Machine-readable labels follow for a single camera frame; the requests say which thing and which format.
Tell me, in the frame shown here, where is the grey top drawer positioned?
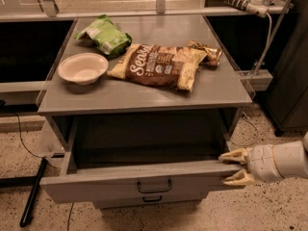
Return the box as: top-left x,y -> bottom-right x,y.
40,109 -> 239,203

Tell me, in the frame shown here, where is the green snack bag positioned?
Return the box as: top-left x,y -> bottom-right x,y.
75,14 -> 132,58

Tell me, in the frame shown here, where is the white power strip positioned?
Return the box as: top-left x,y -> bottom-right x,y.
221,0 -> 269,17

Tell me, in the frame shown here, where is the grey bottom drawer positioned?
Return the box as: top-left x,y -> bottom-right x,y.
93,192 -> 207,209

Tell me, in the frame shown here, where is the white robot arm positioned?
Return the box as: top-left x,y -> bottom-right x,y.
218,140 -> 308,186

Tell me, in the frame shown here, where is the white paper bowl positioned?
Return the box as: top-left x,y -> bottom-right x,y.
58,53 -> 109,86

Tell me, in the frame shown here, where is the small gold snack bag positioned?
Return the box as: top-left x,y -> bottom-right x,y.
189,40 -> 222,67

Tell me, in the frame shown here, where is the dark cabinet at right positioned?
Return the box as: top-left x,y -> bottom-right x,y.
259,0 -> 308,137

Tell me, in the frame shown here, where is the black metal stand leg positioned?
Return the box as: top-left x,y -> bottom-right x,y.
0,158 -> 47,228

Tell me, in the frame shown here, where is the grey drawer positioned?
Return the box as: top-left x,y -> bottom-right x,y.
40,109 -> 239,203
93,192 -> 207,209

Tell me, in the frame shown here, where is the white power cord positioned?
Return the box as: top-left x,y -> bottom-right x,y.
247,13 -> 273,79

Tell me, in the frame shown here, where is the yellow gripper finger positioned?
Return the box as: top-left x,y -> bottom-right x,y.
218,147 -> 251,164
222,169 -> 255,186

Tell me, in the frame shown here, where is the grey drawer cabinet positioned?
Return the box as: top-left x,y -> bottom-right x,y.
36,13 -> 254,210

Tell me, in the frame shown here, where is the black floor cable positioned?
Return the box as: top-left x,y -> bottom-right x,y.
9,111 -> 76,231

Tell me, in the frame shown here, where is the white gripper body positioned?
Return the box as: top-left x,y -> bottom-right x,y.
247,145 -> 283,183

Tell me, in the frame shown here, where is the brown yellow chip bag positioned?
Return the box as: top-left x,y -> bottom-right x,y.
108,44 -> 207,91

